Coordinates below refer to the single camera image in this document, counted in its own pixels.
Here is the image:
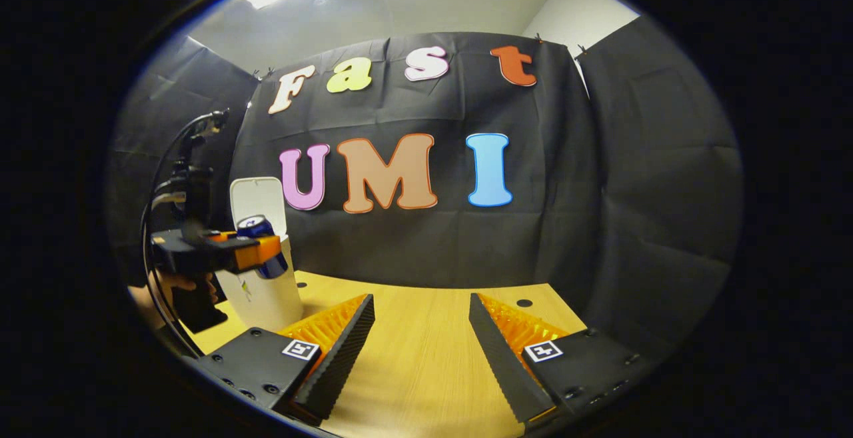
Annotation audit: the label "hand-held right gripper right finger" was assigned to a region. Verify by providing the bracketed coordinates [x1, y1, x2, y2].
[468, 291, 667, 431]

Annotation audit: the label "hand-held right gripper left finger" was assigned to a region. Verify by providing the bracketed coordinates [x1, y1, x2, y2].
[190, 293, 376, 427]

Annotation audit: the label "blue pop can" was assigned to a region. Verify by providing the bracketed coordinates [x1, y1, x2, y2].
[237, 215, 291, 280]

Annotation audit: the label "white desktop garbage bin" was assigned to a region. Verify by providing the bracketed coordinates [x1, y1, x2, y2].
[213, 177, 304, 332]

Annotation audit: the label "wooden desktop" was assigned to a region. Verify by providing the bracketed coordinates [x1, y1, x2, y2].
[180, 270, 590, 438]

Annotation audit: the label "black backdrop cloth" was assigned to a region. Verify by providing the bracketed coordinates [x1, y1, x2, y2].
[107, 15, 744, 359]

